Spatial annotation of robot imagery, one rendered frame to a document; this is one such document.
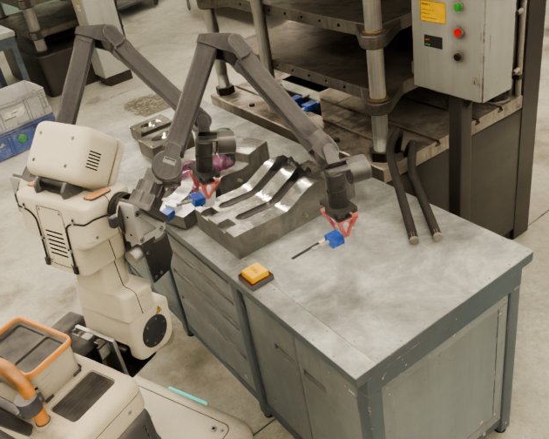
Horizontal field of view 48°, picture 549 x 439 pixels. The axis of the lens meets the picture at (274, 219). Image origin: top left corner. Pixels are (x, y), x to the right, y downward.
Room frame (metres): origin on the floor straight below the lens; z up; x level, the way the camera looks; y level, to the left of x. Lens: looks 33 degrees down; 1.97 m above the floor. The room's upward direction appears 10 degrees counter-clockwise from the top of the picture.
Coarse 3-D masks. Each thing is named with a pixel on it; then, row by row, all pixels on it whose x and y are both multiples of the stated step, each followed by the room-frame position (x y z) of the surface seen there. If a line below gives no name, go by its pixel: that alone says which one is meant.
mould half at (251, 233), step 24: (264, 168) 1.97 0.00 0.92; (288, 168) 1.92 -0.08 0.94; (312, 168) 2.03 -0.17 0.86; (240, 192) 1.90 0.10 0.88; (264, 192) 1.86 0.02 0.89; (288, 192) 1.80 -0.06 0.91; (312, 192) 1.78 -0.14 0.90; (216, 216) 1.76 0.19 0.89; (264, 216) 1.72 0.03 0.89; (288, 216) 1.73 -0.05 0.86; (312, 216) 1.78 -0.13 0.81; (216, 240) 1.75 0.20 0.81; (240, 240) 1.63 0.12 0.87; (264, 240) 1.68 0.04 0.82
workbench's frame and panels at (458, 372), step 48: (192, 288) 2.03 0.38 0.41; (240, 288) 1.51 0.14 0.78; (240, 336) 1.73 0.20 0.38; (288, 336) 1.42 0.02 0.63; (432, 336) 1.21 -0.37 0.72; (480, 336) 1.33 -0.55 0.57; (288, 384) 1.47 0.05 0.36; (336, 384) 1.23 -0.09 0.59; (384, 384) 1.12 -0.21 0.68; (432, 384) 1.22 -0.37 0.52; (480, 384) 1.34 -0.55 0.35; (336, 432) 1.26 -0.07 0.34; (384, 432) 1.11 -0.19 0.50; (432, 432) 1.22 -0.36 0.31; (480, 432) 1.34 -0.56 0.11
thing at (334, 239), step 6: (336, 228) 1.47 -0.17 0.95; (354, 228) 1.45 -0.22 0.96; (324, 234) 1.47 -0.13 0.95; (330, 234) 1.46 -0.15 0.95; (336, 234) 1.45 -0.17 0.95; (354, 234) 1.45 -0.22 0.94; (330, 240) 1.43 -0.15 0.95; (336, 240) 1.43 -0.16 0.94; (342, 240) 1.44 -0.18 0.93; (348, 240) 1.44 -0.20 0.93; (354, 240) 1.45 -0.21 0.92; (318, 246) 1.43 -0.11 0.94; (324, 246) 1.44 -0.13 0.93; (330, 246) 1.44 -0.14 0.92; (336, 246) 1.43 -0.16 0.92; (348, 246) 1.44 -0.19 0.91
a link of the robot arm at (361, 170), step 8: (328, 144) 1.49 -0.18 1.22; (328, 152) 1.48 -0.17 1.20; (336, 152) 1.48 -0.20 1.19; (328, 160) 1.46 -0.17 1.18; (336, 160) 1.46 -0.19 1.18; (344, 160) 1.48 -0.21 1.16; (352, 160) 1.48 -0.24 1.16; (360, 160) 1.49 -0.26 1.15; (320, 168) 1.52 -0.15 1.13; (352, 168) 1.46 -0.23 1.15; (360, 168) 1.46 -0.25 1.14; (368, 168) 1.46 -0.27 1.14; (352, 176) 1.45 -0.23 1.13; (360, 176) 1.45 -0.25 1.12; (368, 176) 1.46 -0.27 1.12
